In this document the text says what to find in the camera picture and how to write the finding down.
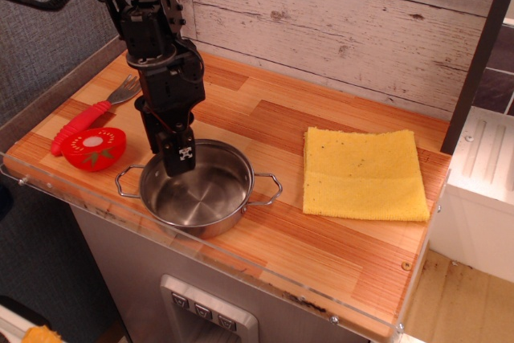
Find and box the stainless steel pot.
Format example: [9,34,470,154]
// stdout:
[115,139,283,239]

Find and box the red toy tomato half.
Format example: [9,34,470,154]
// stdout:
[61,127,127,172]

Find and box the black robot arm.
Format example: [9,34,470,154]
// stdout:
[103,0,205,176]

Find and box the grey cabinet with dispenser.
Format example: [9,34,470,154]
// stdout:
[72,207,366,342]

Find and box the yellow cloth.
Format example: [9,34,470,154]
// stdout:
[303,128,430,222]

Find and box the red handled metal fork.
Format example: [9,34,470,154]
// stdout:
[51,75,141,157]

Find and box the clear acrylic edge guard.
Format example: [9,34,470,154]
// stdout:
[1,155,403,342]

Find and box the yellow object at corner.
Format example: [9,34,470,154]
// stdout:
[21,325,63,343]

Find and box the dark right post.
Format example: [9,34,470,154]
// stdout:
[440,0,511,155]

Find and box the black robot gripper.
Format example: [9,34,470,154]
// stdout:
[126,37,206,177]

